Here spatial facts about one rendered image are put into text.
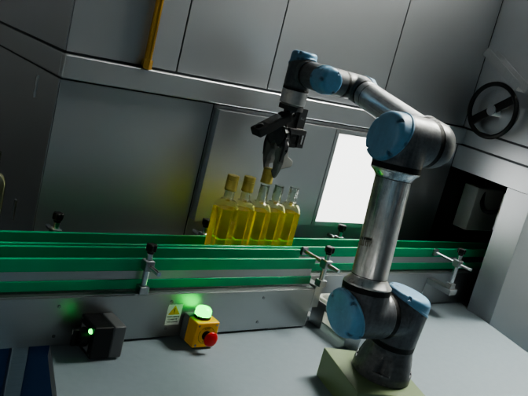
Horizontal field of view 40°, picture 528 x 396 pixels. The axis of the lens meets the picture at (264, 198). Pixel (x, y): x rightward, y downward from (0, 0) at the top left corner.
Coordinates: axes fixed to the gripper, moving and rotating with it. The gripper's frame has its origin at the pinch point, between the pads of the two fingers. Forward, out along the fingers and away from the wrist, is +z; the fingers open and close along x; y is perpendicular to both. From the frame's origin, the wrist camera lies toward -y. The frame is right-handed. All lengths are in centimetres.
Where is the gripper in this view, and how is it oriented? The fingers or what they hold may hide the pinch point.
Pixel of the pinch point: (269, 170)
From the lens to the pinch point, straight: 208.4
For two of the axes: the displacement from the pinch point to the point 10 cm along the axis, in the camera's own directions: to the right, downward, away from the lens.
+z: -2.4, 9.4, 2.2
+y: 7.9, 0.6, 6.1
